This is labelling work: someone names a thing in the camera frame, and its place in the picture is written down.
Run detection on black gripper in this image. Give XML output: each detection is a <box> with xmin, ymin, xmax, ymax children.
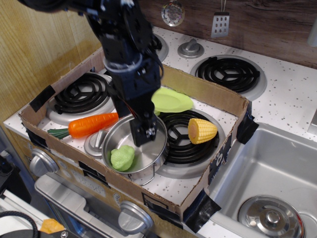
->
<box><xmin>104</xmin><ymin>56</ymin><xmax>162</xmax><ymax>146</ymax></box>

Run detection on green toy broccoli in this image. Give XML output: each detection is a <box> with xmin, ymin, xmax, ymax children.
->
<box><xmin>110</xmin><ymin>145</ymin><xmax>135</xmax><ymax>172</ymax></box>

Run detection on stainless steel pan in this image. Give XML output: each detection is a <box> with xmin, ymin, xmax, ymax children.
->
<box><xmin>102</xmin><ymin>116</ymin><xmax>169</xmax><ymax>186</ymax></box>

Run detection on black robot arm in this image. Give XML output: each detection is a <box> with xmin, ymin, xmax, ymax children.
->
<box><xmin>21</xmin><ymin>0</ymin><xmax>163</xmax><ymax>147</ymax></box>

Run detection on silver stove knob near pan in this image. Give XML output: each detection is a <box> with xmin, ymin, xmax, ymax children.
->
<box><xmin>84</xmin><ymin>129</ymin><xmax>108</xmax><ymax>159</ymax></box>

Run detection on light green toy plate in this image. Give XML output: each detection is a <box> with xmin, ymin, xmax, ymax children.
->
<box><xmin>152</xmin><ymin>87</ymin><xmax>194</xmax><ymax>113</ymax></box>

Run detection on front right black burner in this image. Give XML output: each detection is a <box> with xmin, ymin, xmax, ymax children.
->
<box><xmin>157</xmin><ymin>109</ymin><xmax>226</xmax><ymax>179</ymax></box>

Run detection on black burner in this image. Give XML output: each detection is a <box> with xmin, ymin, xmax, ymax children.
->
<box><xmin>47</xmin><ymin>72</ymin><xmax>114</xmax><ymax>126</ymax></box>
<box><xmin>152</xmin><ymin>34</ymin><xmax>169</xmax><ymax>62</ymax></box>
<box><xmin>157</xmin><ymin>109</ymin><xmax>226</xmax><ymax>179</ymax></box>
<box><xmin>190</xmin><ymin>55</ymin><xmax>267</xmax><ymax>101</ymax></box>

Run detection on yellow toy corn cob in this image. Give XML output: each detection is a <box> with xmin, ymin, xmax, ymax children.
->
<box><xmin>188</xmin><ymin>118</ymin><xmax>218</xmax><ymax>144</ymax></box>

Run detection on orange toy carrot with leaves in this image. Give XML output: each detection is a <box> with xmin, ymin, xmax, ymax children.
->
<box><xmin>48</xmin><ymin>113</ymin><xmax>119</xmax><ymax>139</ymax></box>

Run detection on front left black burner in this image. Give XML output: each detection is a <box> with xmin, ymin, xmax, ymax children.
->
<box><xmin>47</xmin><ymin>72</ymin><xmax>114</xmax><ymax>126</ymax></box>

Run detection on back left black burner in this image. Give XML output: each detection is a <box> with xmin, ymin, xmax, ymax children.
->
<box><xmin>152</xmin><ymin>34</ymin><xmax>169</xmax><ymax>62</ymax></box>

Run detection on silver oven knob right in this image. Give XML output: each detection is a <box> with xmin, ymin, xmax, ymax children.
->
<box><xmin>118</xmin><ymin>200</ymin><xmax>154</xmax><ymax>235</ymax></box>

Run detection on silver oven knob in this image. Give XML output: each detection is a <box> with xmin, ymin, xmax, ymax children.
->
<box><xmin>30</xmin><ymin>148</ymin><xmax>59</xmax><ymax>177</ymax></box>
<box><xmin>118</xmin><ymin>200</ymin><xmax>154</xmax><ymax>235</ymax></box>

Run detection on silver stove knob back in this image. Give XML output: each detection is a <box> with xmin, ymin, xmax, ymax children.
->
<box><xmin>177</xmin><ymin>39</ymin><xmax>205</xmax><ymax>59</ymax></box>

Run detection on back right black burner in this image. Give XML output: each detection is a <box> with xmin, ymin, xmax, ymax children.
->
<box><xmin>190</xmin><ymin>55</ymin><xmax>267</xmax><ymax>101</ymax></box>

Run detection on silver oven knob left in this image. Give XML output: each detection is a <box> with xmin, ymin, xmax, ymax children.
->
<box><xmin>30</xmin><ymin>148</ymin><xmax>59</xmax><ymax>177</ymax></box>

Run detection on brown cardboard fence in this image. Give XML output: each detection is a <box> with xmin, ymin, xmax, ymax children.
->
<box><xmin>18</xmin><ymin>47</ymin><xmax>260</xmax><ymax>234</ymax></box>

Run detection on hanging silver strainer ladle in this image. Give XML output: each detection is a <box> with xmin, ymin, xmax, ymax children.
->
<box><xmin>161</xmin><ymin>0</ymin><xmax>185</xmax><ymax>27</ymax></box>

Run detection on hanging silver slotted spatula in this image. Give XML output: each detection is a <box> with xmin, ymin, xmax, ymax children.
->
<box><xmin>211</xmin><ymin>0</ymin><xmax>230</xmax><ymax>39</ymax></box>

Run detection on silver toy sink basin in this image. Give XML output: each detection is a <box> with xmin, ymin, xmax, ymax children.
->
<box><xmin>209</xmin><ymin>124</ymin><xmax>317</xmax><ymax>238</ymax></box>

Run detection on yellow sponge piece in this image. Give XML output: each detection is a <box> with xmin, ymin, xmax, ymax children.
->
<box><xmin>40</xmin><ymin>218</ymin><xmax>65</xmax><ymax>234</ymax></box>

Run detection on silver pot lid in sink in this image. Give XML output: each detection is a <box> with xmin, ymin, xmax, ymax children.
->
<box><xmin>237</xmin><ymin>195</ymin><xmax>306</xmax><ymax>238</ymax></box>

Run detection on silver oven door handle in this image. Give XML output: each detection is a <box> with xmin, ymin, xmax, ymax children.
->
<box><xmin>34</xmin><ymin>173</ymin><xmax>139</xmax><ymax>238</ymax></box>

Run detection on black cable bottom left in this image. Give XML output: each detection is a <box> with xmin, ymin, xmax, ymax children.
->
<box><xmin>0</xmin><ymin>211</ymin><xmax>43</xmax><ymax>238</ymax></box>

